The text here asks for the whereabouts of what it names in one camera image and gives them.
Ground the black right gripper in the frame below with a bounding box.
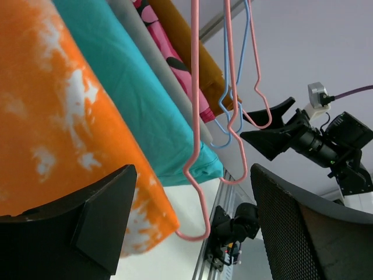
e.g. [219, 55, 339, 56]
[239, 97, 339, 169]

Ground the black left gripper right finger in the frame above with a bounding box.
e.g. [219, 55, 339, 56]
[250, 164, 372, 280]

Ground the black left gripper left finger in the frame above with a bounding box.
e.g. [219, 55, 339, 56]
[1, 165, 137, 279]

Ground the pink hanger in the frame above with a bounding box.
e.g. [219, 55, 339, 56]
[220, 0, 248, 186]
[175, 0, 210, 242]
[242, 1, 272, 130]

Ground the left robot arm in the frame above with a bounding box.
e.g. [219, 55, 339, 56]
[1, 164, 372, 279]

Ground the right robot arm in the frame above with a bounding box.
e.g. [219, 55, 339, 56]
[240, 97, 372, 196]

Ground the pink hanger under teal trousers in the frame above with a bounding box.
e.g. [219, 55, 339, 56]
[220, 0, 248, 186]

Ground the pink hanger under mustard trousers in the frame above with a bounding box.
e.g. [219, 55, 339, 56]
[242, 1, 272, 130]

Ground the blue hanger under patterned trousers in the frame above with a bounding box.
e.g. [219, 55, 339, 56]
[218, 1, 250, 122]

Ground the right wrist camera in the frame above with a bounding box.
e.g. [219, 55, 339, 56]
[304, 82, 331, 121]

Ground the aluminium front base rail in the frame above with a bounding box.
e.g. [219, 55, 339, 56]
[191, 169, 263, 280]

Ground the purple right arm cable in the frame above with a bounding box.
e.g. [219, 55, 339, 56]
[332, 85, 373, 100]

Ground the aluminium hanging rail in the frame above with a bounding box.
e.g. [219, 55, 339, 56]
[199, 1, 245, 44]

